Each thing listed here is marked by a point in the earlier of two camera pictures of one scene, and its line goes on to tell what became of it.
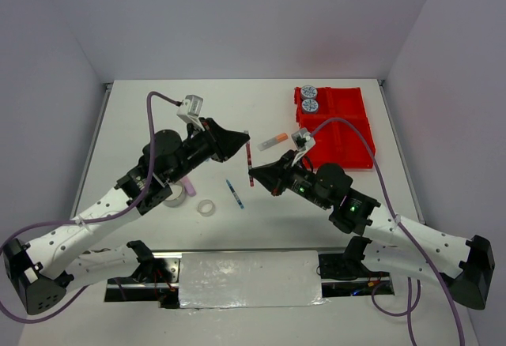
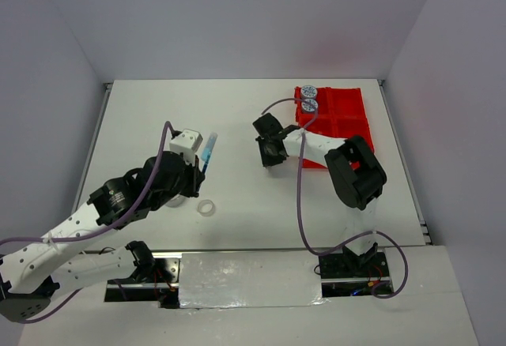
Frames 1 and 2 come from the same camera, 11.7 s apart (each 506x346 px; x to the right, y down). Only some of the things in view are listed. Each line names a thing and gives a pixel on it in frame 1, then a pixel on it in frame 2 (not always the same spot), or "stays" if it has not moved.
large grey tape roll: (179, 194) stays
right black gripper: (273, 176) -> (268, 161)
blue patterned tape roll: (310, 105) stays
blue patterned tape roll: (308, 91) stays
